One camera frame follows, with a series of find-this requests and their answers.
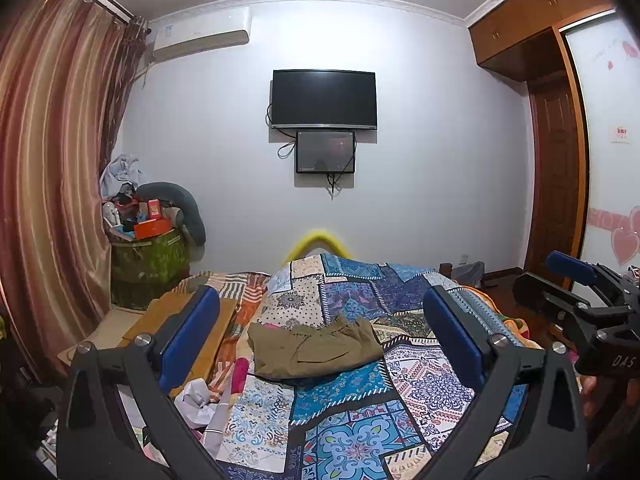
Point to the striped brown curtain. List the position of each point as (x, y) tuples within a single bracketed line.
[(50, 160)]

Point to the red box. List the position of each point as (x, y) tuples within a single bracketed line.
[(154, 209)]

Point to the striped orange bed sheet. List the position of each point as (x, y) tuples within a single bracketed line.
[(245, 300)]

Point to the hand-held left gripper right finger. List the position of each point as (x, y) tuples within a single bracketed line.
[(452, 335)]

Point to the blue patchwork printed blanket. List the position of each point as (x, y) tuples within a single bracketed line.
[(360, 410)]

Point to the orange fleece blanket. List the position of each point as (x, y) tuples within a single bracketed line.
[(510, 322)]

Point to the wooden overhead cabinet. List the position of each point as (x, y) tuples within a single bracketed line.
[(530, 20)]

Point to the small wall monitor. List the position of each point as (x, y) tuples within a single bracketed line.
[(325, 152)]

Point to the white wall socket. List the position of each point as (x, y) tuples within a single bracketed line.
[(463, 260)]

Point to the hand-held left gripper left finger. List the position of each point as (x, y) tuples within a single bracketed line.
[(192, 330)]

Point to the black wall television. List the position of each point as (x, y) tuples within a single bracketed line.
[(324, 97)]

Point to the red and white note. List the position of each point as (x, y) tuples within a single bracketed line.
[(621, 133)]

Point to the pink heart sticker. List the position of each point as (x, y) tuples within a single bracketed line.
[(627, 245)]

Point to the yellow hoop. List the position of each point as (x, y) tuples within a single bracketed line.
[(317, 237)]

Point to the grey bag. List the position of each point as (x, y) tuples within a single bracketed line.
[(469, 275)]

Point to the green patterned basket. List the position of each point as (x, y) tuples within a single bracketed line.
[(150, 270)]

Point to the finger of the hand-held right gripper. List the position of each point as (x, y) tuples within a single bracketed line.
[(545, 295), (572, 266)]

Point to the grey curved pillow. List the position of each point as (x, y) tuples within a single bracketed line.
[(192, 210)]

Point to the white sliding wardrobe door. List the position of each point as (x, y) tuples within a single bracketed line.
[(610, 185)]

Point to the person's right hand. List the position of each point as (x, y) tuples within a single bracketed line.
[(590, 395)]

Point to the olive green pants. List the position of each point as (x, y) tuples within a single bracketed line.
[(320, 350)]

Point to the pale grey cloth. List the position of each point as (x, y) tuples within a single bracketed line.
[(120, 175)]

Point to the white air conditioner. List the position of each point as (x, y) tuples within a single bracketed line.
[(200, 32)]

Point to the white crumpled cloth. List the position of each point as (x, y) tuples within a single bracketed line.
[(200, 405)]

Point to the orange box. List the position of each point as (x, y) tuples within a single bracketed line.
[(152, 229)]

